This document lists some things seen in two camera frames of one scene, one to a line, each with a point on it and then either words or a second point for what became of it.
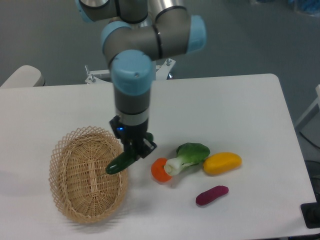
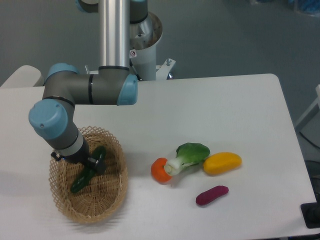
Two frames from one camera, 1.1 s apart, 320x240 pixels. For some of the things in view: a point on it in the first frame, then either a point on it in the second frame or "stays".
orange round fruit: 158,171 stays
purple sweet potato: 211,194 stays
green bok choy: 188,154 stays
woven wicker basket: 78,176 stays
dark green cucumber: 124,159 → 99,153
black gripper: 130,135 → 80,158
